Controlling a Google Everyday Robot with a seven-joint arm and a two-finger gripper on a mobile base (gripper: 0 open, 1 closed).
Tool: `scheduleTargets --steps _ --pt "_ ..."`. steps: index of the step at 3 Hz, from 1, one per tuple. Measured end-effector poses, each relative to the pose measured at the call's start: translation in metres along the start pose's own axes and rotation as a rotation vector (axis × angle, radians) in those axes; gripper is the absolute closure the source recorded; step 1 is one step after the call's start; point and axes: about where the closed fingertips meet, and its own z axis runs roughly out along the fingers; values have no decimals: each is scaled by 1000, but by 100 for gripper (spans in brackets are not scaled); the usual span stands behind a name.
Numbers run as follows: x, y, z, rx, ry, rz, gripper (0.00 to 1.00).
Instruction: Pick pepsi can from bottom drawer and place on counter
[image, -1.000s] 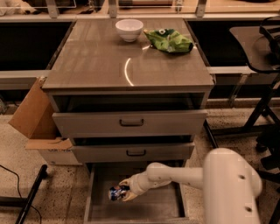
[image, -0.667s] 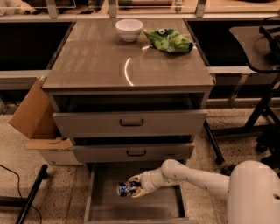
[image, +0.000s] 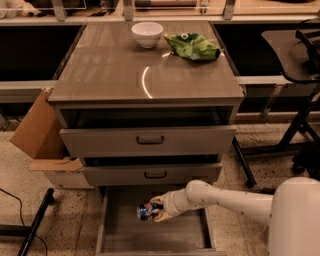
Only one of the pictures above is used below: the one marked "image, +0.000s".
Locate black office chair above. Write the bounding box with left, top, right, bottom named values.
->
left=262, top=18, right=320, bottom=179

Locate bottom open grey drawer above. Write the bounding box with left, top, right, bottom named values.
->
left=96, top=185, right=216, bottom=256

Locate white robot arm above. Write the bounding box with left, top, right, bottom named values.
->
left=151, top=177, right=320, bottom=256

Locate brown cardboard box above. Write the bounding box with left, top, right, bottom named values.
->
left=10, top=88, right=92, bottom=189

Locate blue pepsi can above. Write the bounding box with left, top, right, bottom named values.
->
left=137, top=203, right=163, bottom=221

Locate black stand leg left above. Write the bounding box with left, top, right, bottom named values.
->
left=0, top=187, right=56, bottom=256

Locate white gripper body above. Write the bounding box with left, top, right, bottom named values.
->
left=163, top=190, right=188, bottom=217

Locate top grey drawer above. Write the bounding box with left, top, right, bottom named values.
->
left=60, top=125, right=236, bottom=158

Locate grey drawer cabinet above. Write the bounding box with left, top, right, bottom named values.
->
left=48, top=20, right=246, bottom=201

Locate white ceramic bowl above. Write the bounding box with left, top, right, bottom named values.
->
left=131, top=22, right=163, bottom=48

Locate middle grey drawer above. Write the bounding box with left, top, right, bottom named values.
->
left=81, top=163, right=222, bottom=186

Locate black floor cable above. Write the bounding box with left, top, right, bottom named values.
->
left=0, top=187, right=49, bottom=256

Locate black table leg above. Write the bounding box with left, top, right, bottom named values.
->
left=232, top=138, right=256, bottom=188

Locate green chip bag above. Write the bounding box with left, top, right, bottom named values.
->
left=164, top=33, right=221, bottom=61

